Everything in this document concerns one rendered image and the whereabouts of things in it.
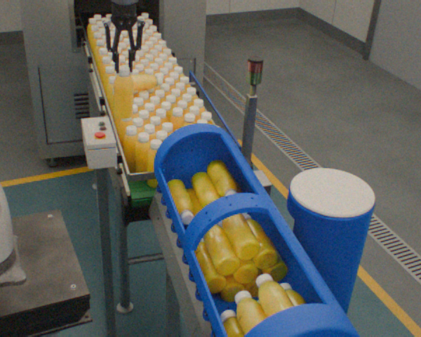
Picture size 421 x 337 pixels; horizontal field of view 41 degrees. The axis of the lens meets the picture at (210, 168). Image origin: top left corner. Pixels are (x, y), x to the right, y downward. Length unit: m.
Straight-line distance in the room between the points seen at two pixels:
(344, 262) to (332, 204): 0.21
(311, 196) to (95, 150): 0.75
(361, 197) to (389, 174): 2.24
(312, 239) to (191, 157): 0.48
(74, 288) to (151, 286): 1.58
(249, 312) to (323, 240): 0.61
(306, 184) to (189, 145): 0.42
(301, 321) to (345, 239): 0.74
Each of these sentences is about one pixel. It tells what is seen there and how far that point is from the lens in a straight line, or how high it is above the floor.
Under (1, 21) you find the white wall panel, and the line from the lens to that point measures 6.01.
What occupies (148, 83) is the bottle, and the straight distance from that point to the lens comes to 2.34.
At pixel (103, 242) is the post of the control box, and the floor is 0.60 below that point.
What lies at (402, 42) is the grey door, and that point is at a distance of 5.68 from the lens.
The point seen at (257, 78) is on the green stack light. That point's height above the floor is 1.19.
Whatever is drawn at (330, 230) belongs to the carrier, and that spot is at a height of 0.98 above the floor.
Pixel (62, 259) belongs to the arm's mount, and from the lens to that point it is 1.48.
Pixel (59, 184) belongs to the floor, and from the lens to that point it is 3.73.
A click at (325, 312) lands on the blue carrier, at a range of 1.19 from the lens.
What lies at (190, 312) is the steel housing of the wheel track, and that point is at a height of 0.87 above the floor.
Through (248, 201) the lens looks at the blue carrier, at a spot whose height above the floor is 1.23.
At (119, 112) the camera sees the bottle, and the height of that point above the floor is 1.19.
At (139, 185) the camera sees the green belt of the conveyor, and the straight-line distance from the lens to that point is 2.07.
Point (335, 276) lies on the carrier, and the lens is 1.95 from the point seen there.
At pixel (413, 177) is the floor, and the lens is 4.16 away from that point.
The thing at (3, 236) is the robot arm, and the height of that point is 1.22.
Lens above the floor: 2.06
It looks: 32 degrees down
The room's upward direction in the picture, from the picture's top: 3 degrees clockwise
